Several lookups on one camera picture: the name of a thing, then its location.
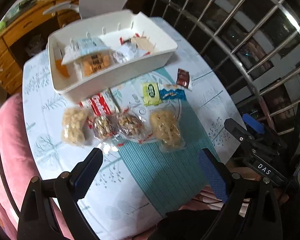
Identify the nut cluster clear pack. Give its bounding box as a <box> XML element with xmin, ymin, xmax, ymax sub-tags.
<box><xmin>89</xmin><ymin>114</ymin><xmax>119</xmax><ymax>141</ymax></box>

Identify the clear bag puffed rice cake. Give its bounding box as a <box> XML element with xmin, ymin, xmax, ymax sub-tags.
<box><xmin>61</xmin><ymin>107</ymin><xmax>89</xmax><ymax>146</ymax></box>

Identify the red cookie package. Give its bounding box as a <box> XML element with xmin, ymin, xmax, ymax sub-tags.
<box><xmin>79</xmin><ymin>89</ymin><xmax>119</xmax><ymax>116</ymax></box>

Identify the dark red snowflake packet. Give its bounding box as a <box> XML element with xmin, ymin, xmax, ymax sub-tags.
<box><xmin>176</xmin><ymin>68</ymin><xmax>192</xmax><ymax>90</ymax></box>

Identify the blue white wafer packet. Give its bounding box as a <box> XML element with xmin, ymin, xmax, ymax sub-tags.
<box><xmin>158</xmin><ymin>83</ymin><xmax>186</xmax><ymax>101</ymax></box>

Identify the green mooncake packet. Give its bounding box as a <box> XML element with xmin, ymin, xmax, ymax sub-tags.
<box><xmin>142</xmin><ymin>82</ymin><xmax>162</xmax><ymax>106</ymax></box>

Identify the orange cracker clear pack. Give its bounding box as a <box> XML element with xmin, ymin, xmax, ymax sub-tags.
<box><xmin>78</xmin><ymin>52</ymin><xmax>114</xmax><ymax>77</ymax></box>

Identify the light blue white pouch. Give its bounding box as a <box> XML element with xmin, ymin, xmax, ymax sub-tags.
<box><xmin>62</xmin><ymin>37</ymin><xmax>110</xmax><ymax>65</ymax></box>

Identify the white red-striped snack bag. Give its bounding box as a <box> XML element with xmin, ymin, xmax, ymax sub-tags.
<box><xmin>113</xmin><ymin>42</ymin><xmax>149</xmax><ymax>63</ymax></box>

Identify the orange white biscuit bar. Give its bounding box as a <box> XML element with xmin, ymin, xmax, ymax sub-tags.
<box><xmin>53</xmin><ymin>47</ymin><xmax>70</xmax><ymax>79</ymax></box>

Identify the beige wafer pack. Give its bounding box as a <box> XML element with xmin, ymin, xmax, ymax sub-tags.
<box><xmin>130</xmin><ymin>36</ymin><xmax>154</xmax><ymax>54</ymax></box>

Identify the pink quilt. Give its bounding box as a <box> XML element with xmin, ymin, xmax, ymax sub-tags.
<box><xmin>0</xmin><ymin>93</ymin><xmax>73</xmax><ymax>240</ymax></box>

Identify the printed blue-white tablecloth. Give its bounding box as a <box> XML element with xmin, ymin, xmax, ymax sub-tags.
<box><xmin>23</xmin><ymin>17</ymin><xmax>242</xmax><ymax>239</ymax></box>

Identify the wooden desk with drawers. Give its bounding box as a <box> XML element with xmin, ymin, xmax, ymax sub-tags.
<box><xmin>0</xmin><ymin>0</ymin><xmax>80</xmax><ymax>95</ymax></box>

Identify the white plastic storage bin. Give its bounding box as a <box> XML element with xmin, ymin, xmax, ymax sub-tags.
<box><xmin>47</xmin><ymin>10</ymin><xmax>178</xmax><ymax>103</ymax></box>

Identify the black cable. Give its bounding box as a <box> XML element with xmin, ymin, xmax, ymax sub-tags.
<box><xmin>0</xmin><ymin>115</ymin><xmax>20</xmax><ymax>217</ymax></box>

